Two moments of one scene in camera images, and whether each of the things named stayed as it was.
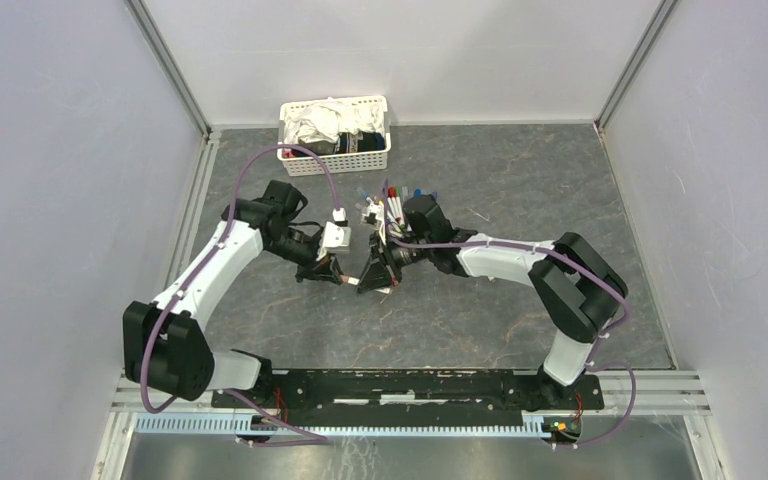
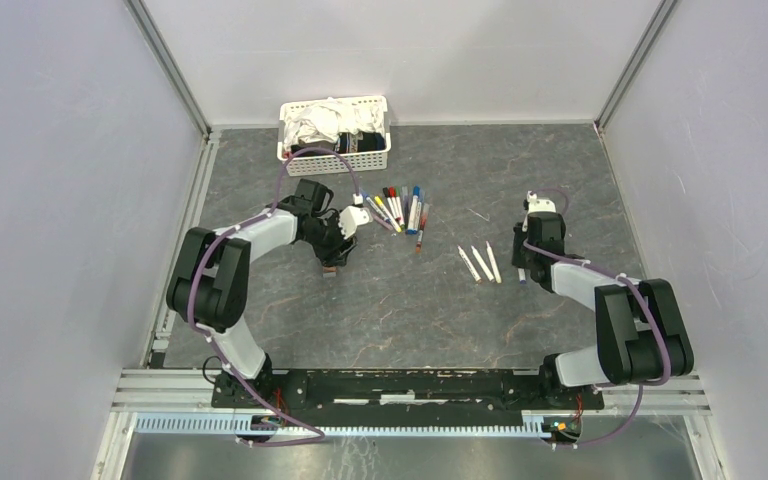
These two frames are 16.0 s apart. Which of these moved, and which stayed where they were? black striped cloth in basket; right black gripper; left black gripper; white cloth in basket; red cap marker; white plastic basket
Moved: right black gripper; left black gripper
Stayed: white cloth in basket; red cap marker; black striped cloth in basket; white plastic basket
